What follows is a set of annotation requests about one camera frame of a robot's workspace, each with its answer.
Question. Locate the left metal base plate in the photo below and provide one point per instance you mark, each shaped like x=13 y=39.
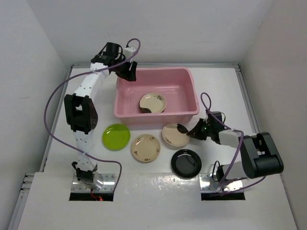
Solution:
x=102 y=183

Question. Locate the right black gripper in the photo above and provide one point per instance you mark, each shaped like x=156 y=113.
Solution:
x=195 y=132

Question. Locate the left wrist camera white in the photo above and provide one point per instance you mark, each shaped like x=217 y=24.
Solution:
x=129 y=51

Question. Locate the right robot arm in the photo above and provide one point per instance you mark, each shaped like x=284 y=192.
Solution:
x=255 y=156

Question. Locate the black plate front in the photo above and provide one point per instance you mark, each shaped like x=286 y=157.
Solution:
x=186 y=164

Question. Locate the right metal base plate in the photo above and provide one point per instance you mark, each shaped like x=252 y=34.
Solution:
x=209 y=184

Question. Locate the cream plate black brushstroke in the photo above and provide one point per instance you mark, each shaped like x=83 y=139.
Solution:
x=175 y=134

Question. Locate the lime green plate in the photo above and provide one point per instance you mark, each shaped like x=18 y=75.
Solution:
x=115 y=137

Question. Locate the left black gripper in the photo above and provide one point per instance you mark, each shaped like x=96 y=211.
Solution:
x=128 y=75

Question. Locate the blue patterned plate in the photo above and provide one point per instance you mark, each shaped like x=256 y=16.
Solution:
x=152 y=109

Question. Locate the pink plastic bin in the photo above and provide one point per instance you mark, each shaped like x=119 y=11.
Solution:
x=175 y=84

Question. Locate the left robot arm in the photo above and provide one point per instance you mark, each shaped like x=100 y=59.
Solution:
x=80 y=111

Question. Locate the cream floral plate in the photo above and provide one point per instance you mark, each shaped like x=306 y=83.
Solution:
x=145 y=148

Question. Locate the metal base plate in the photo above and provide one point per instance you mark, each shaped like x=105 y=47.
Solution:
x=209 y=184
x=102 y=183

